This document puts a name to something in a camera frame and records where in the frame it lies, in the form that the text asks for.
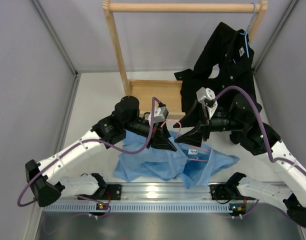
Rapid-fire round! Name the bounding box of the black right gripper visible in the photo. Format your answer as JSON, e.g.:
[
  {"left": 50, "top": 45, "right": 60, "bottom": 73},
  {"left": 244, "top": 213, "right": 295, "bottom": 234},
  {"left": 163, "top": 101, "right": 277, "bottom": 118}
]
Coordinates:
[{"left": 173, "top": 101, "right": 247, "bottom": 148}]

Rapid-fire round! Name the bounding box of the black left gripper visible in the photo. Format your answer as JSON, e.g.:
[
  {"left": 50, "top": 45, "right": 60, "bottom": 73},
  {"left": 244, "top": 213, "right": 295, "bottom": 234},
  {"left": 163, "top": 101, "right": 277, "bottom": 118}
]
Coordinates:
[{"left": 124, "top": 116, "right": 178, "bottom": 152}]

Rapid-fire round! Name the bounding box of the pink wire hanger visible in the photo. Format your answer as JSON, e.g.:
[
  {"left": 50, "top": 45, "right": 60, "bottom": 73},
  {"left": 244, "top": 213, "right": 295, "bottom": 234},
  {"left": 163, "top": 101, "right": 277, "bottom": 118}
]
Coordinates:
[{"left": 159, "top": 119, "right": 212, "bottom": 163}]

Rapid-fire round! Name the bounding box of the light blue shirt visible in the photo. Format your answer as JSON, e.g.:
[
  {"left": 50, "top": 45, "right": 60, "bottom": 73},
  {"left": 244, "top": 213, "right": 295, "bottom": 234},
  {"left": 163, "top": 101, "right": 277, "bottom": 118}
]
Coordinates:
[{"left": 113, "top": 131, "right": 240, "bottom": 189}]

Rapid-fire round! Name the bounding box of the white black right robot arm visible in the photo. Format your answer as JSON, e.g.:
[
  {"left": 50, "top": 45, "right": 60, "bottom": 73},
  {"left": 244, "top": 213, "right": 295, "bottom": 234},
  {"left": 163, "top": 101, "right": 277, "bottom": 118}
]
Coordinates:
[{"left": 174, "top": 99, "right": 306, "bottom": 228}]

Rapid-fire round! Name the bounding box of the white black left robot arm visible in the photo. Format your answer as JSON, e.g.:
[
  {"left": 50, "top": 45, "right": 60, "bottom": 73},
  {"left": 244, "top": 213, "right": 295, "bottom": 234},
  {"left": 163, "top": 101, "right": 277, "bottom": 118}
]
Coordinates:
[{"left": 25, "top": 96, "right": 177, "bottom": 207}]

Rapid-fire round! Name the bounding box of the black shirt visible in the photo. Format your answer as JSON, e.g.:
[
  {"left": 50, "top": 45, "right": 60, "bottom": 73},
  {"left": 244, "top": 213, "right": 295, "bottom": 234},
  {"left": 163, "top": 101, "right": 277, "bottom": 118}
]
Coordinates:
[{"left": 174, "top": 21, "right": 263, "bottom": 146}]

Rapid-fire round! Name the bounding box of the wooden clothes rack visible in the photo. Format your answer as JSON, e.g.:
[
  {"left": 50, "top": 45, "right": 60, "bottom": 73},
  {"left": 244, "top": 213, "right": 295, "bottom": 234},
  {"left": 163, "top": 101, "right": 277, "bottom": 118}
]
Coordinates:
[{"left": 102, "top": 0, "right": 269, "bottom": 120}]

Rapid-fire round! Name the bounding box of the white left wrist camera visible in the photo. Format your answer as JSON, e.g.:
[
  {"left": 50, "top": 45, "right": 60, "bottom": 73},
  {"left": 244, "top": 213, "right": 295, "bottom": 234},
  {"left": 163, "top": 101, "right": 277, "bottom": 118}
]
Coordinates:
[{"left": 148, "top": 106, "right": 169, "bottom": 125}]

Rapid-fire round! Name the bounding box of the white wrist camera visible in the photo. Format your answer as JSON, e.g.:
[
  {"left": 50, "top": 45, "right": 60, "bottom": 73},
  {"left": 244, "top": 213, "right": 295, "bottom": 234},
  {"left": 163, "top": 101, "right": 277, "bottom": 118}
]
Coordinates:
[
  {"left": 196, "top": 87, "right": 218, "bottom": 119},
  {"left": 148, "top": 106, "right": 169, "bottom": 125}
]

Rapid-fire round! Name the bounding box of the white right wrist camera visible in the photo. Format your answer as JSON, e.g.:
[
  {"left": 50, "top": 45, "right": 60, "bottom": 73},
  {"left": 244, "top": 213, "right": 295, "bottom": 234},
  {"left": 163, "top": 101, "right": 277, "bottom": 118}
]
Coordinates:
[{"left": 196, "top": 87, "right": 218, "bottom": 119}]

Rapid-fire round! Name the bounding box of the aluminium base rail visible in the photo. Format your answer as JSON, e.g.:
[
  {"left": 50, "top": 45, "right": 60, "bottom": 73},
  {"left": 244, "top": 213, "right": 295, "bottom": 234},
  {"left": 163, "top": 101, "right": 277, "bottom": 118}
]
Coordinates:
[{"left": 102, "top": 181, "right": 289, "bottom": 201}]

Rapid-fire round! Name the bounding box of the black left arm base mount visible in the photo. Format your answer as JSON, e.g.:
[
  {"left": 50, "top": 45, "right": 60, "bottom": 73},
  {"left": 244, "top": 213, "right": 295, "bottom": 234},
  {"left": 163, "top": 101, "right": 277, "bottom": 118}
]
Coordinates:
[{"left": 77, "top": 184, "right": 122, "bottom": 201}]

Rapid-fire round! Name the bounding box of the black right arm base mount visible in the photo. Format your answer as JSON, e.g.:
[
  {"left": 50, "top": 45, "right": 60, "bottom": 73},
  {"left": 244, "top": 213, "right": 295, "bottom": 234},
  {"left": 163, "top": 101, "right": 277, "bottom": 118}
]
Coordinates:
[{"left": 209, "top": 183, "right": 244, "bottom": 203}]

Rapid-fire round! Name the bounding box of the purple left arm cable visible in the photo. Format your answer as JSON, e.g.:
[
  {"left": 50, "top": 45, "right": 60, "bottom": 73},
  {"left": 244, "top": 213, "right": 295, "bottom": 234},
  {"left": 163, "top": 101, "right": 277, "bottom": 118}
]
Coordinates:
[{"left": 17, "top": 96, "right": 166, "bottom": 218}]

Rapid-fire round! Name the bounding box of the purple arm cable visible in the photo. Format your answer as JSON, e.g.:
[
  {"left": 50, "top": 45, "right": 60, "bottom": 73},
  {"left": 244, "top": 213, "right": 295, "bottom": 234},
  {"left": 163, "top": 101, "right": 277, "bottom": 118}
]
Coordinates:
[
  {"left": 17, "top": 96, "right": 166, "bottom": 218},
  {"left": 210, "top": 85, "right": 306, "bottom": 221}
]

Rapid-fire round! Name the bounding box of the blue wire hanger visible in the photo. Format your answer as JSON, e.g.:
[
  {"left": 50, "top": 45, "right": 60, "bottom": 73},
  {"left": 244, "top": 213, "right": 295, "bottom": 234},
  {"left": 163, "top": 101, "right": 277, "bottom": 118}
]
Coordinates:
[{"left": 231, "top": 2, "right": 257, "bottom": 65}]

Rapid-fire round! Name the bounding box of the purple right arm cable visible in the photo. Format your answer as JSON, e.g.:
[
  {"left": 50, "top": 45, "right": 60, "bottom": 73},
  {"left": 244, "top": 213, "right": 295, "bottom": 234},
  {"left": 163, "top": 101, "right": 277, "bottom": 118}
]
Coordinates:
[{"left": 210, "top": 85, "right": 306, "bottom": 221}]

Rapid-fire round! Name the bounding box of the slotted grey cable duct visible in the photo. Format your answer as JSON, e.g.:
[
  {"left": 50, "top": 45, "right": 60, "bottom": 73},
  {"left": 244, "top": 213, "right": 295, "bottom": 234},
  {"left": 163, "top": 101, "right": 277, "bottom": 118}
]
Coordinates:
[{"left": 43, "top": 201, "right": 234, "bottom": 213}]

